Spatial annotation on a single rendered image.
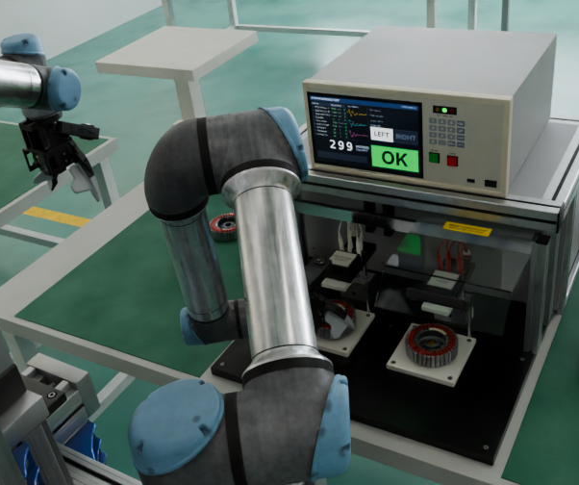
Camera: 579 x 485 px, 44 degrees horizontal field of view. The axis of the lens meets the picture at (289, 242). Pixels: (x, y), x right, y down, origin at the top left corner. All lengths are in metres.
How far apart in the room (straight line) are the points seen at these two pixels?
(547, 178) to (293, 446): 0.91
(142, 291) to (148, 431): 1.15
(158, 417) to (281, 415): 0.14
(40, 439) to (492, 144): 0.95
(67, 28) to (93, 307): 5.31
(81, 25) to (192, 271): 6.11
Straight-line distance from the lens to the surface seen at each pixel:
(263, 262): 0.94
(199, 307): 1.28
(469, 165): 1.48
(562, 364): 1.66
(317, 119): 1.58
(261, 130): 1.04
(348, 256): 1.67
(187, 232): 1.15
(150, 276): 2.04
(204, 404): 0.86
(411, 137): 1.50
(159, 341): 1.80
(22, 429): 0.97
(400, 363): 1.59
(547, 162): 1.63
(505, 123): 1.42
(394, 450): 1.47
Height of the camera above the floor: 1.86
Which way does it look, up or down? 33 degrees down
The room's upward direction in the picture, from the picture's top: 8 degrees counter-clockwise
